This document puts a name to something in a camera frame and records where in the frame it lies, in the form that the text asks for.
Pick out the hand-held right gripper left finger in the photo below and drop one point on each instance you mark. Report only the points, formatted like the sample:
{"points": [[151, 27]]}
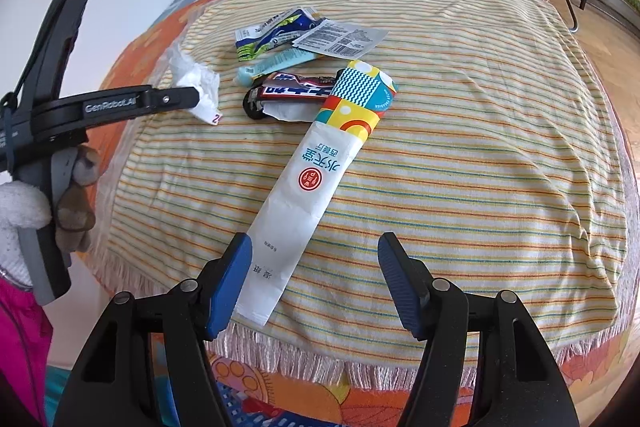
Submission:
{"points": [[231, 287]]}

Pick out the striped fringed towel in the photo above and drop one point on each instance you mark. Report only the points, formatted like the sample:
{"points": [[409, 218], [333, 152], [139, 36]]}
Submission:
{"points": [[450, 157]]}

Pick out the green blue snack wrapper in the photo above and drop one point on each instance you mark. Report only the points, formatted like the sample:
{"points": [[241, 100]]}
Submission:
{"points": [[280, 32]]}

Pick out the person's left forearm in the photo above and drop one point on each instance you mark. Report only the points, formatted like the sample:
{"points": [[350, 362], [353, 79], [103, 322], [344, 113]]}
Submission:
{"points": [[25, 337]]}

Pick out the orange printed bedsheet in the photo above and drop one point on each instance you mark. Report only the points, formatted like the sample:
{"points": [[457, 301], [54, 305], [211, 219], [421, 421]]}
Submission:
{"points": [[135, 47]]}

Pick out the white barcode packet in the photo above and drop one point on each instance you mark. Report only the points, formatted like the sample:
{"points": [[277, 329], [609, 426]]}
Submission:
{"points": [[345, 38]]}

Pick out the red black snack wrapper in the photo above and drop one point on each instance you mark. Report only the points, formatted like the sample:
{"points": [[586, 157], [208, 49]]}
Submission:
{"points": [[290, 89]]}

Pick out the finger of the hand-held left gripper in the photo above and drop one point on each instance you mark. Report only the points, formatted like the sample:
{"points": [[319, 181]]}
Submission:
{"points": [[172, 98]]}

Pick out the long white paper sleeve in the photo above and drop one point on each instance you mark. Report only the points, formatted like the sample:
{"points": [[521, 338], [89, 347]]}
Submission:
{"points": [[295, 207]]}

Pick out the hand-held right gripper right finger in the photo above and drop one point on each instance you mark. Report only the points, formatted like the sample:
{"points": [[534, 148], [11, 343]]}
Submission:
{"points": [[400, 287]]}

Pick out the person's left hand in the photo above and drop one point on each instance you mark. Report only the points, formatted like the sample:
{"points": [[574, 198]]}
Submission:
{"points": [[75, 207]]}

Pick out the colourful patterned paper cup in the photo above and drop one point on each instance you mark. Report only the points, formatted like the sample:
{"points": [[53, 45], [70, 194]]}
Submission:
{"points": [[355, 92]]}

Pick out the white paper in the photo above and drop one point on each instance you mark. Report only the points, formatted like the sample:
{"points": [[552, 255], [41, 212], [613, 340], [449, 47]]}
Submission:
{"points": [[195, 77]]}

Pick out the light blue tube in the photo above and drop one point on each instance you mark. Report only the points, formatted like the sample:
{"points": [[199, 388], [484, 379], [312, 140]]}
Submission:
{"points": [[265, 67]]}

